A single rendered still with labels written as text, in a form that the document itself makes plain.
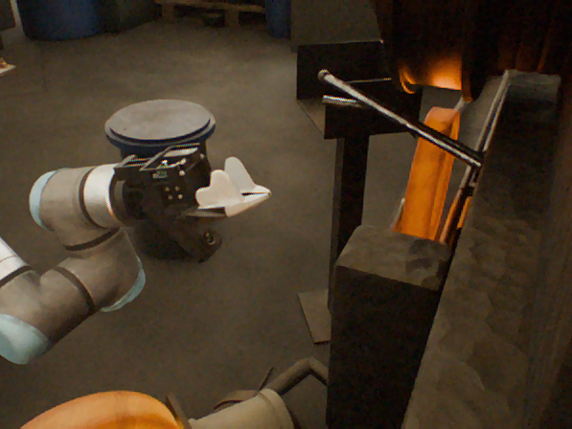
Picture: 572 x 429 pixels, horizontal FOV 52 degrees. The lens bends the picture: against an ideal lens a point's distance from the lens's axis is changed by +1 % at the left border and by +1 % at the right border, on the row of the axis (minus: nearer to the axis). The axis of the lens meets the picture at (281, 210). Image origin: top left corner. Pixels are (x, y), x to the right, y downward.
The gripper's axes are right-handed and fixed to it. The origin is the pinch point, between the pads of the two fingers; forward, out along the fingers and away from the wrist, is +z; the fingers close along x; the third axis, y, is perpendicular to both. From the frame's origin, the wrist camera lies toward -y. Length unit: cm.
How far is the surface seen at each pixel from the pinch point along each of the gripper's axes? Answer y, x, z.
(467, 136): -19, 58, 13
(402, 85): 11.8, 0.0, 20.0
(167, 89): -31, 191, -164
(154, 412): -0.3, -32.2, 6.4
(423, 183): -1.3, 4.3, 18.8
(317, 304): -68, 62, -35
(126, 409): 1.6, -33.7, 5.7
